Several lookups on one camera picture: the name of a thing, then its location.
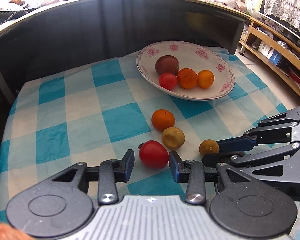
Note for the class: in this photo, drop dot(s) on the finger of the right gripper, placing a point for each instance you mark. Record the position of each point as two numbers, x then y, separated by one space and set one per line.
280 128
245 160

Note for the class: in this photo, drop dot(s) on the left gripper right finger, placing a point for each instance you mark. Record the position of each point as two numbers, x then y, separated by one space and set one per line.
237 205

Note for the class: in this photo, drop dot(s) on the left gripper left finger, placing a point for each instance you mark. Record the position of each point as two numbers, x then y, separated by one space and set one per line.
66 202

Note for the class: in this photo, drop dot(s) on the small brown fruit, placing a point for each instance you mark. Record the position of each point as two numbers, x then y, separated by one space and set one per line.
208 146

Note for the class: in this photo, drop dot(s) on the yellow-brown lime fruit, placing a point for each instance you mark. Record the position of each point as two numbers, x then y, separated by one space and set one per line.
173 138

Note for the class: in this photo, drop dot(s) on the wooden tv shelf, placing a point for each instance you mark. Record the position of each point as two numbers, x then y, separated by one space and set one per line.
274 49

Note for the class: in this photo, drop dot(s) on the red tomato on cloth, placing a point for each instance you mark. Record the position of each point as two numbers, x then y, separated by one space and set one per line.
153 155

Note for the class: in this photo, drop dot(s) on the orange tangerine on cloth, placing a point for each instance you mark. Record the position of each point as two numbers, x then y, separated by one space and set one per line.
162 119

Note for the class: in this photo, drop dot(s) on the small orange tangerine in plate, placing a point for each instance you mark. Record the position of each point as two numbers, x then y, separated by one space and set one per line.
205 79

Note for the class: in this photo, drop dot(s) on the blue checkered cloth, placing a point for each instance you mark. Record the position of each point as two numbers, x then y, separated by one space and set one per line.
96 112

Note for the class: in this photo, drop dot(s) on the small red tomato in plate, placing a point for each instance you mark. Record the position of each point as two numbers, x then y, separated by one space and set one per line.
168 81

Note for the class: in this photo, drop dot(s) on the white floral plate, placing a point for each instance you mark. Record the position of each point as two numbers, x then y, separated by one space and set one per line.
191 56

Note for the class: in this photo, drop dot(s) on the dark purple tomato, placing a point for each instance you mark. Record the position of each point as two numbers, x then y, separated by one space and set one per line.
167 64

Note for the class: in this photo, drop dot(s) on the dark coffee table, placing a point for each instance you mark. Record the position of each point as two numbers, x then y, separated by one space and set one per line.
66 35

